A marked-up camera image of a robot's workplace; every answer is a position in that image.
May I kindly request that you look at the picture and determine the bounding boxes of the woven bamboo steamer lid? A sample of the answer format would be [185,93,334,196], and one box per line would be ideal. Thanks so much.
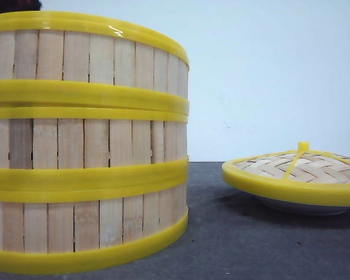
[222,142,350,207]

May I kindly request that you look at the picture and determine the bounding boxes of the bamboo steamer drawer two buns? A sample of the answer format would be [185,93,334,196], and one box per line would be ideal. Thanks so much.
[0,106,188,203]

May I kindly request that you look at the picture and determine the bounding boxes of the dark object top left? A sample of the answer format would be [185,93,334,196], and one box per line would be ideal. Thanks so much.
[0,0,42,14]

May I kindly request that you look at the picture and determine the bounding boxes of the bamboo steamer drawer one bun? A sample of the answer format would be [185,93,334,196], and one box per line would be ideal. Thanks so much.
[0,11,189,123]

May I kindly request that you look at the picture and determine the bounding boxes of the white plate under lid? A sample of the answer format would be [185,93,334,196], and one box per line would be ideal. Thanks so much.
[253,195,350,216]

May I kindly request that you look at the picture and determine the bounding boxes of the bamboo steamer drawer yellow rims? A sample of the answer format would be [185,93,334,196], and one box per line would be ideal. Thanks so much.
[0,184,188,275]

